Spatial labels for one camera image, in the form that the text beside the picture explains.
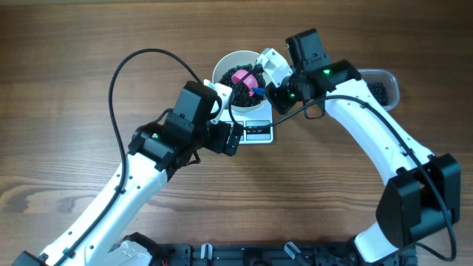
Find pink scoop blue handle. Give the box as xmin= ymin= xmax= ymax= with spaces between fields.
xmin=231 ymin=69 xmax=265 ymax=97

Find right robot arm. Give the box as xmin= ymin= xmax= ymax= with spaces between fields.
xmin=256 ymin=29 xmax=460 ymax=264

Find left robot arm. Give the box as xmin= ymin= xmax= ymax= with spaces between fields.
xmin=13 ymin=81 xmax=241 ymax=265

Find white digital kitchen scale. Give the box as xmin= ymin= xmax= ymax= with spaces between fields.
xmin=231 ymin=100 xmax=273 ymax=145

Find black beans in bowl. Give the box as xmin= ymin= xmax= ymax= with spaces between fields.
xmin=218 ymin=64 xmax=266 ymax=107

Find white bowl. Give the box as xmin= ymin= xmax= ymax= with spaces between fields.
xmin=211 ymin=50 xmax=269 ymax=113

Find black beans pile in container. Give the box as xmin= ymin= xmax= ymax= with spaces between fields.
xmin=367 ymin=82 xmax=389 ymax=106

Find clear plastic container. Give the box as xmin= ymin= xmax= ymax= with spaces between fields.
xmin=358 ymin=69 xmax=400 ymax=111

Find right black camera cable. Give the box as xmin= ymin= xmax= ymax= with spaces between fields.
xmin=227 ymin=64 xmax=457 ymax=262

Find black camera cable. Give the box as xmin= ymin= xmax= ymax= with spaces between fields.
xmin=227 ymin=64 xmax=457 ymax=262
xmin=53 ymin=47 xmax=204 ymax=266

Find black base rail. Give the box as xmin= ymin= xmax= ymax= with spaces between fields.
xmin=118 ymin=231 xmax=418 ymax=266

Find left black camera cable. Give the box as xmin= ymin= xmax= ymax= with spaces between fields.
xmin=53 ymin=47 xmax=204 ymax=266

